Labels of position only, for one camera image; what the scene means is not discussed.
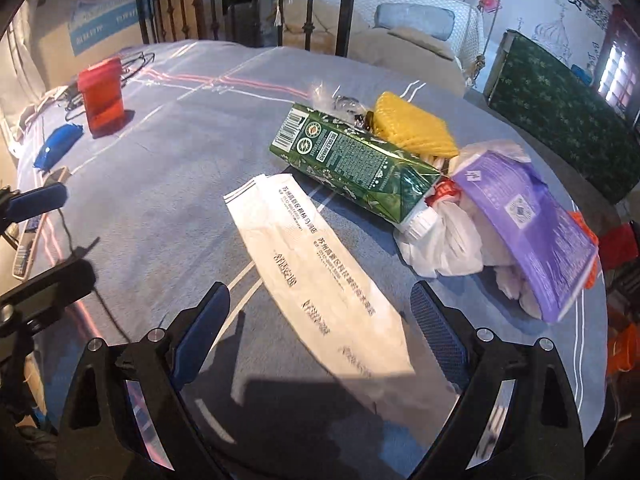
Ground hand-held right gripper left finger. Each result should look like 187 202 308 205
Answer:
55 281 236 480

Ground green drink carton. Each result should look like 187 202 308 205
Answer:
269 102 441 235

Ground grey remote control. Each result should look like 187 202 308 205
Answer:
12 212 51 280

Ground clear plastic wrapper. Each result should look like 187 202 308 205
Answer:
307 82 376 128

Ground white paper bag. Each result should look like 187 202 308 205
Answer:
223 173 416 378

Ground grey-blue pillow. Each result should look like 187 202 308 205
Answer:
374 4 456 41

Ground red plastic container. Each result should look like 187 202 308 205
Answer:
77 57 126 137

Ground red plastic stool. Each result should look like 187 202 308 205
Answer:
597 222 640 273

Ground black iron bed frame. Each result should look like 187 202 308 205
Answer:
131 0 361 58

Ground red window frame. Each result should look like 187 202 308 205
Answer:
595 5 640 126

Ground white tissue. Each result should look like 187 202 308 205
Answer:
492 260 546 320

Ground blue striped bed sheet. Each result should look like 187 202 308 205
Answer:
10 37 608 480

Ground blue pouch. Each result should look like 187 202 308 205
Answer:
33 123 83 170

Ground red crumpled wrapper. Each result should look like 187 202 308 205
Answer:
432 180 461 207

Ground orange bucket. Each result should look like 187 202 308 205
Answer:
607 325 640 376

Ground white plastic bag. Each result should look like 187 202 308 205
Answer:
392 140 531 278

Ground wall mural with domes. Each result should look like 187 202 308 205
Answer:
465 0 621 67

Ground green patterned cabinet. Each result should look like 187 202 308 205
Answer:
484 30 640 203

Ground purple packet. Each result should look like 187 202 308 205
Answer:
450 152 600 323

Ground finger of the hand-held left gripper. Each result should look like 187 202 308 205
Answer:
0 274 93 328
0 183 68 226

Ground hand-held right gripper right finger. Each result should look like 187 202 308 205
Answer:
409 280 586 480

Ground cardboard box with blue label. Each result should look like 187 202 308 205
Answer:
30 0 146 88

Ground white bedding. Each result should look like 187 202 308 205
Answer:
0 87 71 142

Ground black wire basket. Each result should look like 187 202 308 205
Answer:
117 51 156 81

